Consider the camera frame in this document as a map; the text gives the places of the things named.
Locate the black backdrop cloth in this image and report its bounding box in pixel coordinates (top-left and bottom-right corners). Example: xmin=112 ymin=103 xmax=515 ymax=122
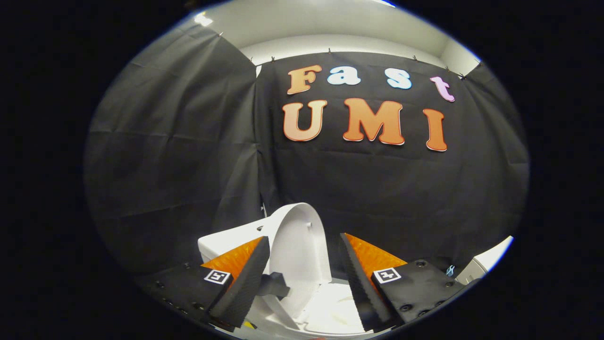
xmin=84 ymin=24 xmax=530 ymax=284

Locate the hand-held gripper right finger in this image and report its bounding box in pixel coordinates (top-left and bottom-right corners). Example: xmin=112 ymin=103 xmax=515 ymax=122
xmin=340 ymin=233 xmax=468 ymax=332

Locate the white drawer cabinet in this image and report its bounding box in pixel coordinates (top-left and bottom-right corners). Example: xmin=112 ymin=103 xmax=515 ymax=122
xmin=455 ymin=235 xmax=514 ymax=286

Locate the white toilet lid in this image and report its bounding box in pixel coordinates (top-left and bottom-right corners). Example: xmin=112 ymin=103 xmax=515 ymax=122
xmin=262 ymin=203 xmax=333 ymax=331

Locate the white toilet with tank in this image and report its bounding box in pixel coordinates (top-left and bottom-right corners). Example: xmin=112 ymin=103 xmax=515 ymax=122
xmin=197 ymin=217 xmax=378 ymax=338

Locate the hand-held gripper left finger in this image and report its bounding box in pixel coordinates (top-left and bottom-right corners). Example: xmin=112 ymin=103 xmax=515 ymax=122
xmin=137 ymin=236 xmax=271 ymax=329

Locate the white toilet seat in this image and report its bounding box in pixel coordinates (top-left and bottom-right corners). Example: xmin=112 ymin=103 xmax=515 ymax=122
xmin=302 ymin=281 xmax=369 ymax=336

